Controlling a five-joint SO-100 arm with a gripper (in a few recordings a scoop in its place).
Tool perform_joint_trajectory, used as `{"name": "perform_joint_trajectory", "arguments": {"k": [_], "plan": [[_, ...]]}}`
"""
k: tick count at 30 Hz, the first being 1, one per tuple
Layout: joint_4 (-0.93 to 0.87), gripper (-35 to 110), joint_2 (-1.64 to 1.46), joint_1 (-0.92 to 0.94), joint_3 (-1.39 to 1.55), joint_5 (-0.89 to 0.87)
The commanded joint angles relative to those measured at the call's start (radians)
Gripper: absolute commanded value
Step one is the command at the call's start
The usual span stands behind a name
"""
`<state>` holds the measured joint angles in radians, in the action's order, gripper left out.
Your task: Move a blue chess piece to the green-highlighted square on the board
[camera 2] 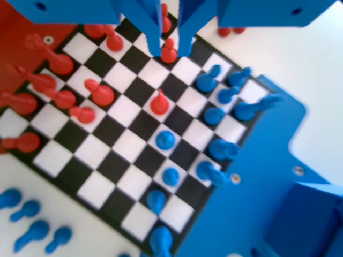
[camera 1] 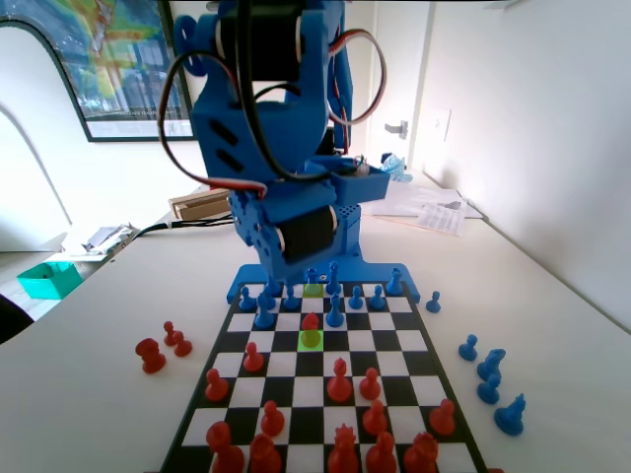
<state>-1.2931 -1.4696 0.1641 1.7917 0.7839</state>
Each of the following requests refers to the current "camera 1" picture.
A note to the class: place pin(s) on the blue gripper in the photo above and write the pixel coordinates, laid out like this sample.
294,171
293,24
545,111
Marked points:
307,236

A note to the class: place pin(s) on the blue base plate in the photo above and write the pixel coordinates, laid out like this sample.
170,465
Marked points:
379,271

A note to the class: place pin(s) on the red chess knight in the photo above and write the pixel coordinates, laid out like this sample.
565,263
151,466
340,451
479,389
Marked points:
421,458
265,458

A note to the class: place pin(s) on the teal plastic bin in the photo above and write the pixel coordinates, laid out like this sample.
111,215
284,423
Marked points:
44,288

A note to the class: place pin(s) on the red chess queen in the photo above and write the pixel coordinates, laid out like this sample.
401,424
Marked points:
342,455

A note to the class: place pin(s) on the crumpled grey packaging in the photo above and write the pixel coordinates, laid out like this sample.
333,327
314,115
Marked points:
106,236

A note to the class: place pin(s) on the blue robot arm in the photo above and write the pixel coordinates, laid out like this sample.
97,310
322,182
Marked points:
305,128

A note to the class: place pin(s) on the framed map poster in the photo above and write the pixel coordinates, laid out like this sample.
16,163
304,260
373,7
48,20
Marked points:
123,59

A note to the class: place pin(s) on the blue chess bishop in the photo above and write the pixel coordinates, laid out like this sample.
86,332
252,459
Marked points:
264,321
335,317

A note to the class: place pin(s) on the white wall switch plate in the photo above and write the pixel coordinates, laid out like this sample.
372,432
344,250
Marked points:
441,124

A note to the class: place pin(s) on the blue chess king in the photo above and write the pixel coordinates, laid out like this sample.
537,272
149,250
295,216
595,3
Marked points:
272,291

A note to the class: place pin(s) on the white door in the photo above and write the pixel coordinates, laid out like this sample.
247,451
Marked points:
409,74

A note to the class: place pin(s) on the black white chessboard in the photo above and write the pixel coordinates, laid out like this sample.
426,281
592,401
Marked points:
394,340

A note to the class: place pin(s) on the blue chess queen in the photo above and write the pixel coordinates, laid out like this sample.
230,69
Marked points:
334,281

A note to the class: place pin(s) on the dark chair back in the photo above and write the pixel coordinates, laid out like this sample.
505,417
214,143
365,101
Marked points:
12,320

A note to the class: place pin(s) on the printed paper sheet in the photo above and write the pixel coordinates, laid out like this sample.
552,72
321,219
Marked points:
441,219

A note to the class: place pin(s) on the clear plastic bag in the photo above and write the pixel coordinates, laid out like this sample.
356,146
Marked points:
419,197

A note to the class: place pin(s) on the blue camera housing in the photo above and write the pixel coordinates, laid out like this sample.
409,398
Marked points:
362,189

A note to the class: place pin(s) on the blue white plush toy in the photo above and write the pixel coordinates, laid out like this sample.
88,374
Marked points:
397,165

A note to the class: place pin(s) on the long cardboard box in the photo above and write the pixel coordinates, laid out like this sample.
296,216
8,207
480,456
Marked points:
197,207

